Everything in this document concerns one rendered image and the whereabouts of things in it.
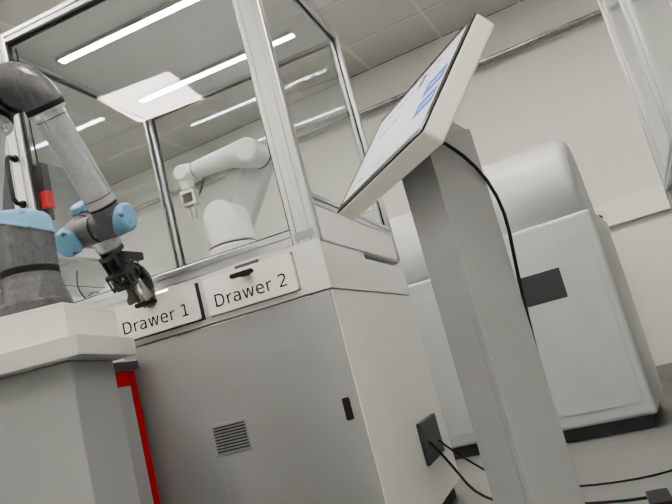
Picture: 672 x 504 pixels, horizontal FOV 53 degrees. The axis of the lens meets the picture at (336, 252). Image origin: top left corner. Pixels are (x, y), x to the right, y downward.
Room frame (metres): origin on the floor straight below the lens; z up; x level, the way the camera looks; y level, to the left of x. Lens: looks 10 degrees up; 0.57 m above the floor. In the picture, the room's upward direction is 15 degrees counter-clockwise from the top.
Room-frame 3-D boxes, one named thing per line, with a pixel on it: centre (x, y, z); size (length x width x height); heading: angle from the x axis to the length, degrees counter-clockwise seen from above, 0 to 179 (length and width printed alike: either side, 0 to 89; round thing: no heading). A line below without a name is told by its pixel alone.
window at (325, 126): (2.31, -0.09, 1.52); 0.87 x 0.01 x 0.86; 162
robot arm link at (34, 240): (1.38, 0.64, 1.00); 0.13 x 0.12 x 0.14; 71
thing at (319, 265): (2.46, 0.38, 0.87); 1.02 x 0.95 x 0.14; 72
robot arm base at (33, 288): (1.38, 0.64, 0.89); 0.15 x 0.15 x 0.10
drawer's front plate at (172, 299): (1.99, 0.57, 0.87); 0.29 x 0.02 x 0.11; 72
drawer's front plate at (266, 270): (1.91, 0.26, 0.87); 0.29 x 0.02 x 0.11; 72
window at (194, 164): (2.02, 0.52, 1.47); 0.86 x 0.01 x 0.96; 72
